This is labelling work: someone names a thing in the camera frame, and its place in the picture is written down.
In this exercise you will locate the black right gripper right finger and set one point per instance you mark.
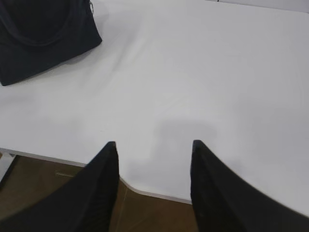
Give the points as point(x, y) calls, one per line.
point(224, 202)

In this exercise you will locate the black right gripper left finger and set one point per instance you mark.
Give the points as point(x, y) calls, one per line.
point(84, 204)

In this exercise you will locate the navy blue lunch bag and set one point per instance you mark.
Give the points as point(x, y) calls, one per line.
point(37, 35)

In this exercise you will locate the white table leg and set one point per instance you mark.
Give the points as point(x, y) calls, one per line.
point(5, 162)

